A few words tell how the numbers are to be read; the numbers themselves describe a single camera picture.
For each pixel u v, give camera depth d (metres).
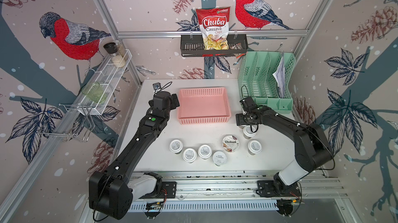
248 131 0.83
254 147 0.81
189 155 0.78
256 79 1.19
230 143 0.84
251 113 0.68
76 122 0.67
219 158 0.78
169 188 0.74
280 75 0.90
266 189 0.73
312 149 0.45
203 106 1.01
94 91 0.70
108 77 0.81
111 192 0.38
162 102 0.57
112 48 0.79
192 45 0.95
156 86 0.67
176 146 0.82
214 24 0.80
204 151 0.80
